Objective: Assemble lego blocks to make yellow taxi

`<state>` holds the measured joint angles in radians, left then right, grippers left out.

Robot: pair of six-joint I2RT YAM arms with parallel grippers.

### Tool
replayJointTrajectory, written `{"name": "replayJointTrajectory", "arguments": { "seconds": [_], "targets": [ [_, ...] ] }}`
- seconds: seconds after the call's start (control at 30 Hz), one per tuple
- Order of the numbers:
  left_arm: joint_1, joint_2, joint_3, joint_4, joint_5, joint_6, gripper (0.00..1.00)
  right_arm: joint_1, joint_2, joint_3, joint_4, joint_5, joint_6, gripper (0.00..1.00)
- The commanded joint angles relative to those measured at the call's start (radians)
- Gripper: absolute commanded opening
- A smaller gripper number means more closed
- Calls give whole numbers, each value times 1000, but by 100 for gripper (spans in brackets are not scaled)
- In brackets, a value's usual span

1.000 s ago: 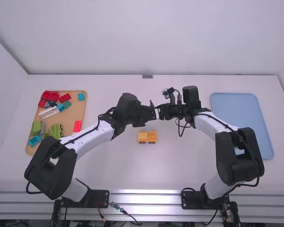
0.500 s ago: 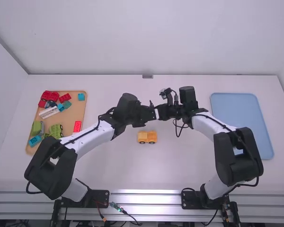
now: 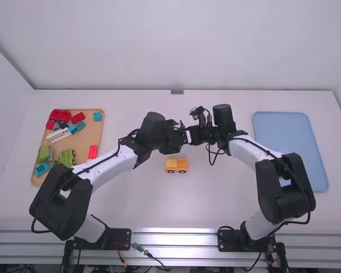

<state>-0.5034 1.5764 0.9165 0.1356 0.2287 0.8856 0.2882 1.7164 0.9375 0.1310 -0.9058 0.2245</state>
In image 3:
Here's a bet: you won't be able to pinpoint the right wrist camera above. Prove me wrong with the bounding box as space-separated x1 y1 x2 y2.
189 106 207 126

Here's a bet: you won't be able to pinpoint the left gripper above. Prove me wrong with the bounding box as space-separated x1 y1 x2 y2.
159 119 188 156

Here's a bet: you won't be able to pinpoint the silver rails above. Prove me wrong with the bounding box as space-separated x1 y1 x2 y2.
0 226 341 268

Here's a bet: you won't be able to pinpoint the black cable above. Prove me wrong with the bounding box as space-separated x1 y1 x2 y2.
206 140 230 166
272 210 312 227
31 217 51 234

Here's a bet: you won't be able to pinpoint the white toy brick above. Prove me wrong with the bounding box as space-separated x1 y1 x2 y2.
47 127 71 143

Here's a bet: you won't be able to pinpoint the yellow toy car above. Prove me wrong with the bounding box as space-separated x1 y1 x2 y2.
164 156 189 174

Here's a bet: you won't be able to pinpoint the tan tray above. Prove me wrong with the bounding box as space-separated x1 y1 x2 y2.
30 107 105 188

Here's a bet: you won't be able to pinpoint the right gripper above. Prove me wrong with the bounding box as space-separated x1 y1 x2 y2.
186 125 218 147

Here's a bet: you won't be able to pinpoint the blue mat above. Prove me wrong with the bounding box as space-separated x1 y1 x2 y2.
252 111 330 193

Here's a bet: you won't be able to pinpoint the green toy brick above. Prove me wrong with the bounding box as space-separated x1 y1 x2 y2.
59 148 77 167
37 144 53 164

